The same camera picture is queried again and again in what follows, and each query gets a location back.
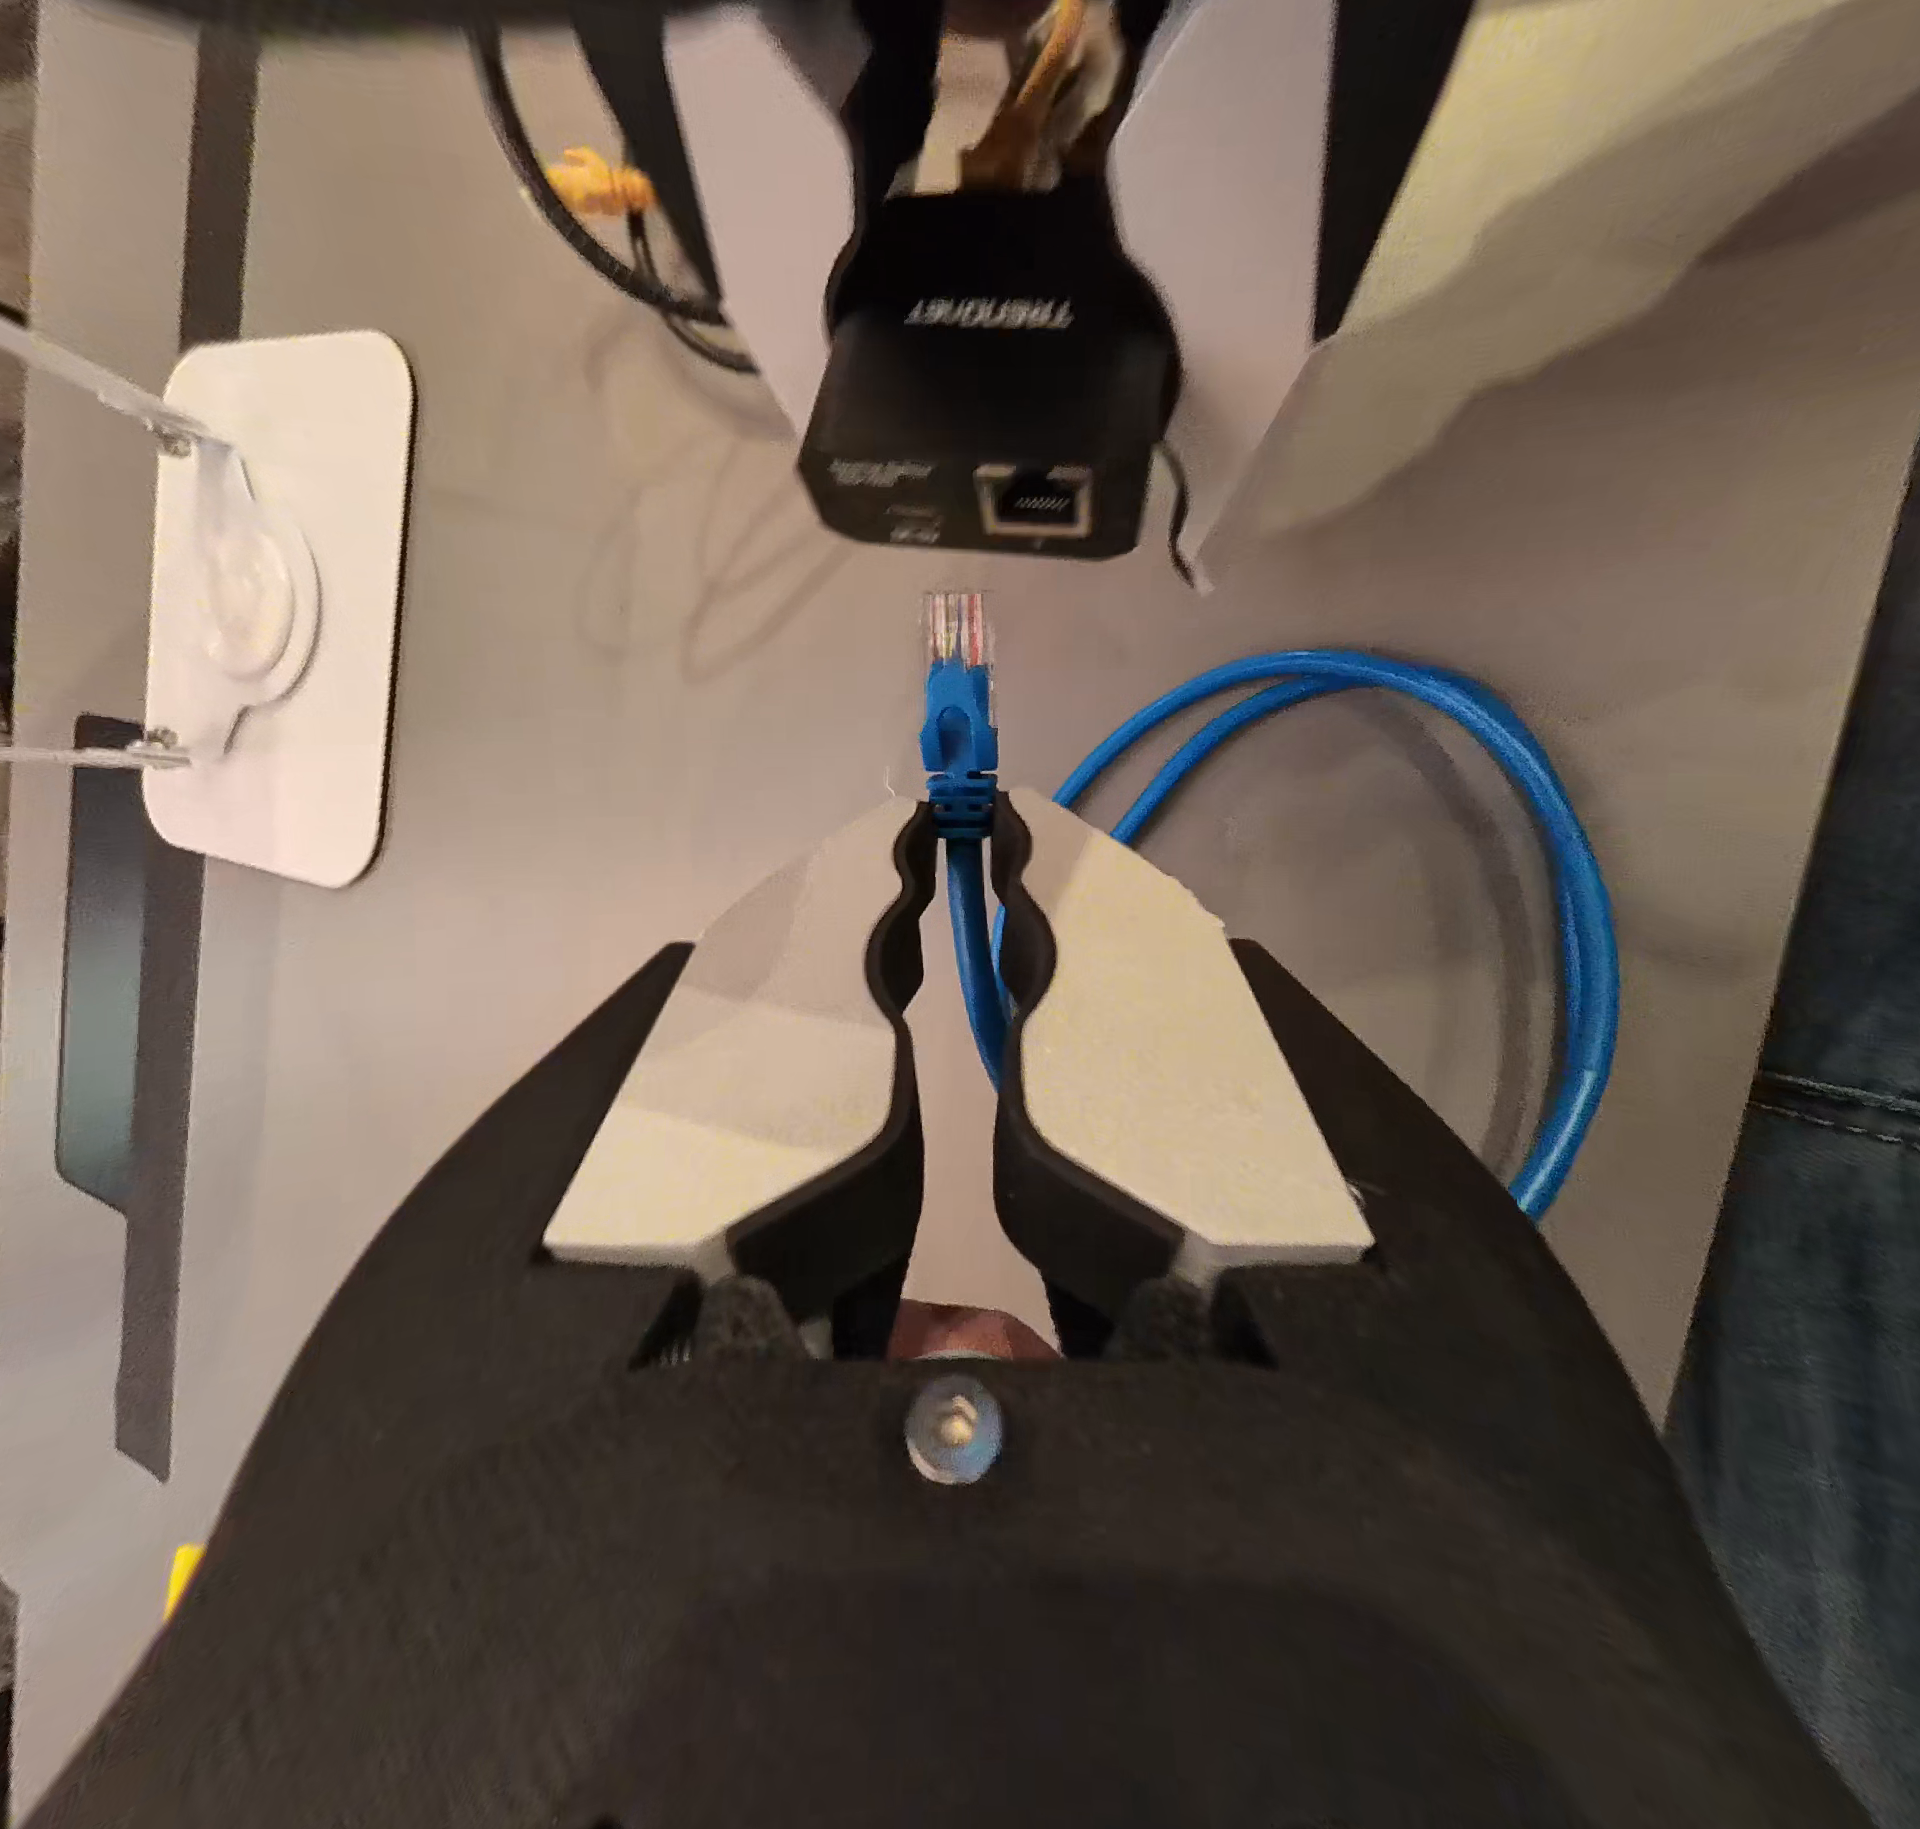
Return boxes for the yellow ethernet cable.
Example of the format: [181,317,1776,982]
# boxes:
[546,0,1104,219]

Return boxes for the black network switch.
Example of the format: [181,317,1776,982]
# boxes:
[794,194,1180,563]

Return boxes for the black tape strip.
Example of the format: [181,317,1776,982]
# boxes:
[111,28,263,1480]

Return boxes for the black ethernet cable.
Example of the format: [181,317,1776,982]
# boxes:
[471,21,767,376]

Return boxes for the clear acrylic stand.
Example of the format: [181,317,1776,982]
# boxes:
[0,321,324,780]

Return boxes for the blue ethernet cable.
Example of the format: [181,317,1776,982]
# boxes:
[917,590,1625,1224]

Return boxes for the person's blue jeans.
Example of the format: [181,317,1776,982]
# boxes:
[1664,465,1920,1829]

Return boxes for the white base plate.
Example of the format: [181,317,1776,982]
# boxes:
[142,329,420,893]

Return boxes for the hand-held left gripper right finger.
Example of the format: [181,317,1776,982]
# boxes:
[990,788,1377,1355]

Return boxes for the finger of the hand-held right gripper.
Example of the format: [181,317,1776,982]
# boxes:
[1115,0,1340,583]
[660,16,889,438]

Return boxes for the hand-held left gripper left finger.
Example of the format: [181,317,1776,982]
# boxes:
[540,791,923,1355]

